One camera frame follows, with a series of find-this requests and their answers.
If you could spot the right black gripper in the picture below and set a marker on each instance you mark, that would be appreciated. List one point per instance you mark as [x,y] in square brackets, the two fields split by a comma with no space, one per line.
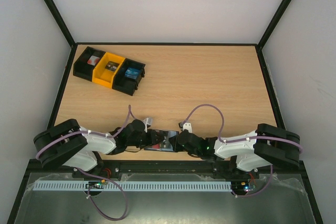
[180,141]

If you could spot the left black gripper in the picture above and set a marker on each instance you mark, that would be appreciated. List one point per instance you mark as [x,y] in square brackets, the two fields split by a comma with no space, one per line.
[150,138]

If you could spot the blue leather card holder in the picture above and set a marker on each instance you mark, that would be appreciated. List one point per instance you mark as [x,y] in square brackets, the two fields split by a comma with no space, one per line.
[168,146]

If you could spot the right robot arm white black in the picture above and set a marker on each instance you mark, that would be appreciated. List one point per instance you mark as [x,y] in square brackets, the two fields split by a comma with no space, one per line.
[267,145]

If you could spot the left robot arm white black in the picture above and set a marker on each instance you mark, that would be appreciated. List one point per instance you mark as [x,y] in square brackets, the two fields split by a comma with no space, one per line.
[69,144]

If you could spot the red card in sleeve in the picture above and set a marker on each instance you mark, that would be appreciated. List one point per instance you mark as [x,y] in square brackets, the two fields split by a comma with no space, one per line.
[158,146]

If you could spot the blue card in bin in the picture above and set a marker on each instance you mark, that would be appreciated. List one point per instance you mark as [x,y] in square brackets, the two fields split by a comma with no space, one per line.
[132,73]

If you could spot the red white card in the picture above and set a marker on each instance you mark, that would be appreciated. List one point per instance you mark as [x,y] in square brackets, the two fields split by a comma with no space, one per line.
[93,60]

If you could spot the right black storage bin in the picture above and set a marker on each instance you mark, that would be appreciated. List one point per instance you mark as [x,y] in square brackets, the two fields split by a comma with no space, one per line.
[128,85]

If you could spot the yellow storage bin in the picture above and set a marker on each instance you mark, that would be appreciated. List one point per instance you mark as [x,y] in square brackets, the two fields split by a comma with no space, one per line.
[101,75]

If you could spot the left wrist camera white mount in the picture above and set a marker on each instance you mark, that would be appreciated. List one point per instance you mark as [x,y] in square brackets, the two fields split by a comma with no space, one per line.
[147,122]

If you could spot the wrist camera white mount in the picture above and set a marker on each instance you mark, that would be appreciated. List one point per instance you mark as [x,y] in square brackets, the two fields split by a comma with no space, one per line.
[185,126]
[147,122]

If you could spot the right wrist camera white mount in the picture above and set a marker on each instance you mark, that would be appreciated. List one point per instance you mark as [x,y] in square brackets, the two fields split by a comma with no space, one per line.
[185,126]

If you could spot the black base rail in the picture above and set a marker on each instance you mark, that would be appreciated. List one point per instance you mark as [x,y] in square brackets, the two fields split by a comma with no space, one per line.
[216,170]

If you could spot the light blue slotted cable duct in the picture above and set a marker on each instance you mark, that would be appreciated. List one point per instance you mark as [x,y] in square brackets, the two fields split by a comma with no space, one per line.
[66,185]

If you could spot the black enclosure frame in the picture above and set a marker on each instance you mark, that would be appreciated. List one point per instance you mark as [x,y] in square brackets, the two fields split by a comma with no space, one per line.
[259,46]

